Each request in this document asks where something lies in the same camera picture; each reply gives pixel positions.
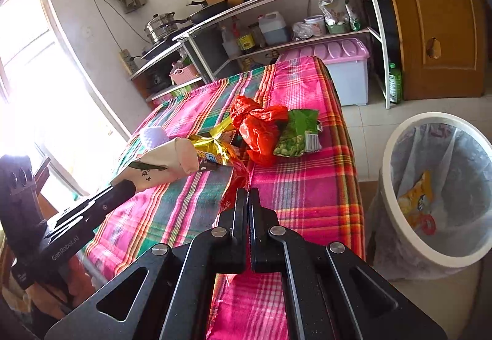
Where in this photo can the black frying pan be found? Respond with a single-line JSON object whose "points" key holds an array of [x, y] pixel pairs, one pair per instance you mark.
{"points": [[206, 11]]}

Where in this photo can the green pea snack bag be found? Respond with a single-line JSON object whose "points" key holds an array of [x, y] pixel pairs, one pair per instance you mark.
{"points": [[300, 135]]}

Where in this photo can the plaid pink green tablecloth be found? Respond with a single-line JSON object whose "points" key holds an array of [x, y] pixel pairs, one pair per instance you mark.
{"points": [[316, 195]]}

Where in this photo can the white trash bin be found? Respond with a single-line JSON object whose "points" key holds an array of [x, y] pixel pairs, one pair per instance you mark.
{"points": [[458, 157]]}

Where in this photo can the stainless steel steamer pot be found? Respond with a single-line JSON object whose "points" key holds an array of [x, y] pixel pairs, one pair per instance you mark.
{"points": [[160, 26]]}

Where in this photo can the beige paper cup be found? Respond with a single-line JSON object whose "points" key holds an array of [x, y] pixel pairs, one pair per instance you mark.
{"points": [[169, 162]]}

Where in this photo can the pink woven basket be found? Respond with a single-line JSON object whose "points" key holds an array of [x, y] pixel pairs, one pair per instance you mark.
{"points": [[181, 75]]}

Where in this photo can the white oil jug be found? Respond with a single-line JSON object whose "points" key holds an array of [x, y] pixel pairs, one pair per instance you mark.
{"points": [[274, 28]]}

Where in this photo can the gold yellow snack bag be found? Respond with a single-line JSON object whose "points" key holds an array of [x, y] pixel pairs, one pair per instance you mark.
{"points": [[217, 145]]}

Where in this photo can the yellow snack wrapper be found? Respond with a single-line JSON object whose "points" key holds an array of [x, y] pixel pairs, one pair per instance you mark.
{"points": [[417, 200]]}

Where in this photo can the red wrapper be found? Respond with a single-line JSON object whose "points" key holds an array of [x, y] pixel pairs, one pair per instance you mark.
{"points": [[239, 180]]}

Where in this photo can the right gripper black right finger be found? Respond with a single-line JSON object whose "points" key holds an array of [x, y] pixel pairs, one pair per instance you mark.
{"points": [[267, 254]]}

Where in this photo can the green plastic bottle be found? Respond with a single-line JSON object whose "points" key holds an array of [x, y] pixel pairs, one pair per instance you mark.
{"points": [[395, 84]]}

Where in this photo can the red round lid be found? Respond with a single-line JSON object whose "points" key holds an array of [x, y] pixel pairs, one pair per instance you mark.
{"points": [[427, 224]]}

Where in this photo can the wooden door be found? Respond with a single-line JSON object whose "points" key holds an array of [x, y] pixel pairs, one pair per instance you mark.
{"points": [[442, 47]]}

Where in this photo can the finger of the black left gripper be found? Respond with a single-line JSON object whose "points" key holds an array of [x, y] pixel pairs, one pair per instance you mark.
{"points": [[111, 198]]}

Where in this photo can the soy sauce bottle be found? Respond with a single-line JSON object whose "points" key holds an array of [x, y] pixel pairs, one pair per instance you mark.
{"points": [[243, 36]]}

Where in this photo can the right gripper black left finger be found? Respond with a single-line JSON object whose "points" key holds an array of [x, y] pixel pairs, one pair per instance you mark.
{"points": [[232, 255]]}

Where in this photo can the red plastic bag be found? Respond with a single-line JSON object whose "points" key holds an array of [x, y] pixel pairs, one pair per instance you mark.
{"points": [[259, 127]]}

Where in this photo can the white metal shelf unit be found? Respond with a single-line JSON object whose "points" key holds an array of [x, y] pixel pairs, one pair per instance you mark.
{"points": [[256, 30]]}

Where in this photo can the black induction cooker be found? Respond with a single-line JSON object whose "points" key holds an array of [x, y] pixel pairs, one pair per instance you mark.
{"points": [[153, 51]]}

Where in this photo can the pink lid storage box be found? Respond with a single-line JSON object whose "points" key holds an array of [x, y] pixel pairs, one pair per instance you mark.
{"points": [[347, 63]]}

